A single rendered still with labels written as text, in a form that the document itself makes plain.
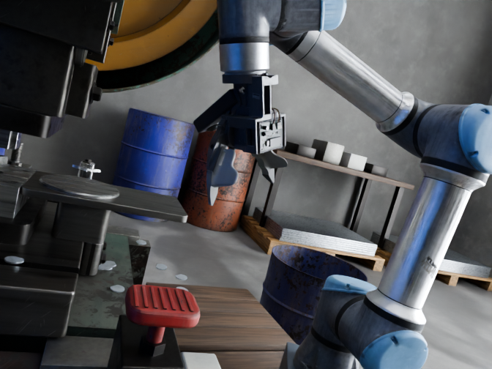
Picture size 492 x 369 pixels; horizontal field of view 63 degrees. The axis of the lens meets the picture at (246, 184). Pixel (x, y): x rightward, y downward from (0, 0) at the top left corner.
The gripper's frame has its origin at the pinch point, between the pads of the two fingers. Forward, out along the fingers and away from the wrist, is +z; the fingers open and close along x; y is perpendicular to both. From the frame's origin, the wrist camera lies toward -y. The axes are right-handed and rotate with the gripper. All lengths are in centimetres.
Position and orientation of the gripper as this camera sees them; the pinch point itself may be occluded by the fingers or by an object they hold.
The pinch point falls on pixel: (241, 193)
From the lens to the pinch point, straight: 69.0
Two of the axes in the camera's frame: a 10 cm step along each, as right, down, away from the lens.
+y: 7.2, 1.8, -6.7
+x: 6.9, -2.4, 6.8
